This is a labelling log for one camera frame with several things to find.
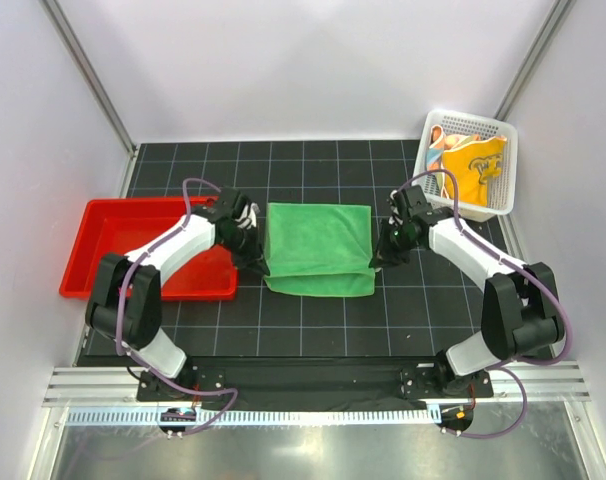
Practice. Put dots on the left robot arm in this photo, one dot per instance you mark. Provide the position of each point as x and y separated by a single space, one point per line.
125 303

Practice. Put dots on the white perforated plastic basket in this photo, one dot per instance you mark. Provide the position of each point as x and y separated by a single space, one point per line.
441 185

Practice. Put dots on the orange patterned towel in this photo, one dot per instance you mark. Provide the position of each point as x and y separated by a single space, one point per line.
455 153

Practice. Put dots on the slotted cable duct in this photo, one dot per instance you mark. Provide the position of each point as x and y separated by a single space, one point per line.
165 416

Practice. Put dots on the green microfiber towel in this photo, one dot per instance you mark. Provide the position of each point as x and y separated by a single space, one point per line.
319 250

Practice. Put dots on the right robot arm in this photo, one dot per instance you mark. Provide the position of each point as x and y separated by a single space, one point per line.
520 310

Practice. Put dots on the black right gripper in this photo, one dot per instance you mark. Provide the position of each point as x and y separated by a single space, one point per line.
388 256

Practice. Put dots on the yellow printed towel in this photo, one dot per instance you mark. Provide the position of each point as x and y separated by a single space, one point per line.
474 162

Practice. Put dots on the left corner aluminium post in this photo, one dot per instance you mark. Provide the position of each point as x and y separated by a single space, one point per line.
64 29

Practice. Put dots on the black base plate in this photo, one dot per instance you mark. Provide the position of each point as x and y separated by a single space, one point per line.
335 384

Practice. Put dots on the corner aluminium post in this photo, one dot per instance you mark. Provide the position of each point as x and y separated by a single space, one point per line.
550 27
64 29

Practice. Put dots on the right corner aluminium post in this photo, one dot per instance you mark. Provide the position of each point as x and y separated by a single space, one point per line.
550 27

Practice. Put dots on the aluminium frame rail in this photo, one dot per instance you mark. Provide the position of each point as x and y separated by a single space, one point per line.
95 386

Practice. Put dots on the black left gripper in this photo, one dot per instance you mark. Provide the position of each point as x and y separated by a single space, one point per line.
252 258

